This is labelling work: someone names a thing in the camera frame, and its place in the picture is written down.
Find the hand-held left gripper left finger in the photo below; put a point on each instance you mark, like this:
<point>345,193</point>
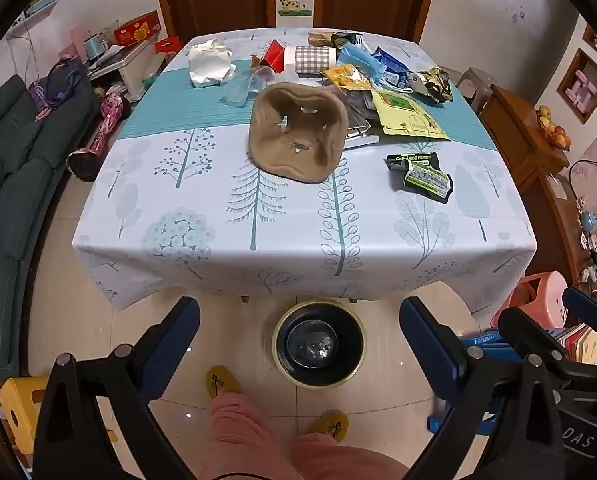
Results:
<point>171,350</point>

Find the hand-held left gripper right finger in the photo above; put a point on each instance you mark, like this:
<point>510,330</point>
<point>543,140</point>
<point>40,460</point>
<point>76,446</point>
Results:
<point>431,347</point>

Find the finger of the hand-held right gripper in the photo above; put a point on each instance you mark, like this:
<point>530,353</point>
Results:
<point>586,306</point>
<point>516,327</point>

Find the yellow rimmed trash bin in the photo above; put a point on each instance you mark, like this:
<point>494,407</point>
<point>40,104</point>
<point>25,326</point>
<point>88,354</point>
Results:
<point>323,320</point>

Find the yellow snack packet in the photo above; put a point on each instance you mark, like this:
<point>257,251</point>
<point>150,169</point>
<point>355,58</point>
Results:
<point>343,76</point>

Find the blue face mask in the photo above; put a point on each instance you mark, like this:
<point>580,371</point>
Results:
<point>361,60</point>

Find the blue plastic stool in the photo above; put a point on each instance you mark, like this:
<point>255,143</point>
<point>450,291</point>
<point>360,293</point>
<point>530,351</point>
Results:
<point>483,340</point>

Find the stack of books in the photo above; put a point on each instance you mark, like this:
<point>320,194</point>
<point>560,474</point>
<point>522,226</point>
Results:
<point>581,345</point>

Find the pink plastic stool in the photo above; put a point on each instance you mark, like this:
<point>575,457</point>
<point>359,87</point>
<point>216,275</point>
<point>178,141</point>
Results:
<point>543,295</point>

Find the yellow slipper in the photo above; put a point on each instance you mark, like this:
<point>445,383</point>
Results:
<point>333,425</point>
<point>223,382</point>

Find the small blue teapot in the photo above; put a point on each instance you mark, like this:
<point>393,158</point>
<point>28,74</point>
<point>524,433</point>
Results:
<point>588,221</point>

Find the table with tree-pattern cloth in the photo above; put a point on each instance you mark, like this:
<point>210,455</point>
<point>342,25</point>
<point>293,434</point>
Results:
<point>203,240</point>

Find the person's left leg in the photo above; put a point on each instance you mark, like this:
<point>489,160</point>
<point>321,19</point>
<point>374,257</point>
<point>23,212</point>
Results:
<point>243,440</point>

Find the yellow plastic stool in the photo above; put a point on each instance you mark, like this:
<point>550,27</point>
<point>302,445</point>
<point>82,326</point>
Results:
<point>21,410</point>

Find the wooden cabinet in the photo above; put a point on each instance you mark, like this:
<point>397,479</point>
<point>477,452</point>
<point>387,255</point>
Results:
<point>518,150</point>

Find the black green snack wrapper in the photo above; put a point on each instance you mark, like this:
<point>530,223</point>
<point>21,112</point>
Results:
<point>421,177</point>

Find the bowl of fruit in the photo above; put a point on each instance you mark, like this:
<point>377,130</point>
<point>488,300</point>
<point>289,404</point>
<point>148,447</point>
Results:
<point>553,130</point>

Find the pink ornament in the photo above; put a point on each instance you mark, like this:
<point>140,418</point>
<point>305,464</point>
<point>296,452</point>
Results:
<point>583,89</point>

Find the brown cardboard cup carrier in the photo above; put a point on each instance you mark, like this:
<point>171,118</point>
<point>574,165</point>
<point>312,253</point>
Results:
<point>278,160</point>

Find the dark green sofa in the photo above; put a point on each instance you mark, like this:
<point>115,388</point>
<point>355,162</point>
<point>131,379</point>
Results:
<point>8,200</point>

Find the yellow green packet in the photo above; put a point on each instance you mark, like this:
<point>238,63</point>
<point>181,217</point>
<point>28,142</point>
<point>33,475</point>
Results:
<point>403,115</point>

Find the grey plastic stool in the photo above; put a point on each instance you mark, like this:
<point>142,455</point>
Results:
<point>473,87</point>

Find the dark foil packet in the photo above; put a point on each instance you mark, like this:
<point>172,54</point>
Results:
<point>358,107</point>

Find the gold black crumpled wrapper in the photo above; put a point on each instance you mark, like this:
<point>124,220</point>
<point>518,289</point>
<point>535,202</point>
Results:
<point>433,82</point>

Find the clear plastic wrapper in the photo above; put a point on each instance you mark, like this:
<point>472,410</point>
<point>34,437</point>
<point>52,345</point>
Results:
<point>243,87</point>

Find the white side table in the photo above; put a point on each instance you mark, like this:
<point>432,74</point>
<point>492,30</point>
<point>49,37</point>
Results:
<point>133,67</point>

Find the purple bag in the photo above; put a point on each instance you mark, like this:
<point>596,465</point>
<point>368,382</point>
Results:
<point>53,87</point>

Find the blue foil packet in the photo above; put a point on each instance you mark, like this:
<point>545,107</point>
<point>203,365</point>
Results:
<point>391,62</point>

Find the white crumpled paper bag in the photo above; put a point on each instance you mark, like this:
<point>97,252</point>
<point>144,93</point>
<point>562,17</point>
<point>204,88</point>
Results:
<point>208,62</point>

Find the small red box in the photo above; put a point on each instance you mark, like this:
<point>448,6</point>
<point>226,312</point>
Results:
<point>168,45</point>

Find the checkered paper cup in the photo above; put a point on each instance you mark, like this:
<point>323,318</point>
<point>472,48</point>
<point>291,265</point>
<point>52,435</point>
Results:
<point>311,58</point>

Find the red carton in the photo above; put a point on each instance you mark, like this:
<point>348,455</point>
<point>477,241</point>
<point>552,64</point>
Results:
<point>277,55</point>

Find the light blue pot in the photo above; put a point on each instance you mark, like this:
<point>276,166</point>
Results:
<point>98,45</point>

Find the large red gift box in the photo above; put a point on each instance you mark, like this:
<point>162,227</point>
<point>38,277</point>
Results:
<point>136,30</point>

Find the pink box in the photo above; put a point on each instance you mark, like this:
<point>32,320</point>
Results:
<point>80,40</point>

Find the brown green carton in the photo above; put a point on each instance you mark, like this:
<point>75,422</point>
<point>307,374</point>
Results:
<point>321,38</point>

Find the white wall shelf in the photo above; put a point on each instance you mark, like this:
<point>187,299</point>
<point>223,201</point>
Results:
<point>33,15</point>

